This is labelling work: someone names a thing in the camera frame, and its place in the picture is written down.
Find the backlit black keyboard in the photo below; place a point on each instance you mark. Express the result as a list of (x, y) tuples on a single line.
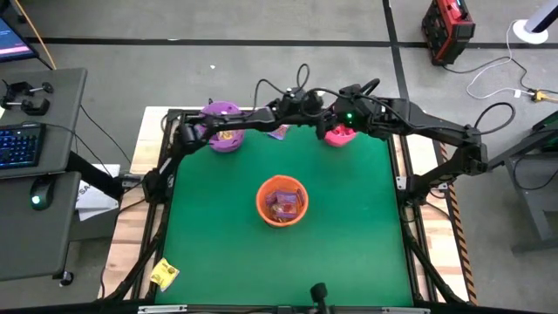
[(22, 146)]

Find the white round stand base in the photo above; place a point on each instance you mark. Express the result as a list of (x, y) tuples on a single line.
[(529, 34)]

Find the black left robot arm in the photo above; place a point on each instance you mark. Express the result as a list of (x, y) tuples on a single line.
[(244, 121)]

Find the orange plastic halloween bucket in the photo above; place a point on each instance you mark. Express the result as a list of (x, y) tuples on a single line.
[(260, 200)]

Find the grey side desk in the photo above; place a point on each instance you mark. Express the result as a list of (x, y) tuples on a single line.
[(35, 244)]

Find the dark grey metal stand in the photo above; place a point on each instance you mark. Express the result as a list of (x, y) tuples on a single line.
[(540, 209)]

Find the black table camera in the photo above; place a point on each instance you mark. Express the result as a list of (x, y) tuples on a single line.
[(319, 296)]

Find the green table mat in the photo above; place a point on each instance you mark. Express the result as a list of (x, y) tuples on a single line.
[(305, 261)]

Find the pink plastic halloween bucket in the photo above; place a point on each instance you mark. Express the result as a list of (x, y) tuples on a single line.
[(342, 138)]

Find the orange yellow candy packet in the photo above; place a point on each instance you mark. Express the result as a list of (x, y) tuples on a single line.
[(227, 135)]

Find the white paper sheet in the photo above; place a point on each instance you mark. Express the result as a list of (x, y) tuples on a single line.
[(93, 202)]

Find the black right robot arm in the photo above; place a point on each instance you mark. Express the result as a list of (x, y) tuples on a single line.
[(436, 126)]

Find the red black tool case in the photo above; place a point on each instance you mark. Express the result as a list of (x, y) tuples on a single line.
[(449, 30)]

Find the black table frame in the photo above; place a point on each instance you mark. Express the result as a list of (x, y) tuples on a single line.
[(413, 261)]

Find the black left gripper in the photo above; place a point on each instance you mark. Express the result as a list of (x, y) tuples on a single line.
[(301, 104)]

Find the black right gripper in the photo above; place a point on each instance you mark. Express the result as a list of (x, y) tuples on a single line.
[(355, 107)]

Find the black computer mouse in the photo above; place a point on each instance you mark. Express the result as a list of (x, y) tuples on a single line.
[(42, 194)]

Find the lit desk screen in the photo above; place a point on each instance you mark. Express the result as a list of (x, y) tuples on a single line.
[(13, 41)]

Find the purple jack-o-lantern bucket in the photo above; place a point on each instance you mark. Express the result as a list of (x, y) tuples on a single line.
[(226, 146)]

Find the black yellow hazard tape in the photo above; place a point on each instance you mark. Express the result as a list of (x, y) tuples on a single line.
[(458, 227)]

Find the black screw clamp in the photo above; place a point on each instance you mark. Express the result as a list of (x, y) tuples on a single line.
[(15, 88), (37, 107)]

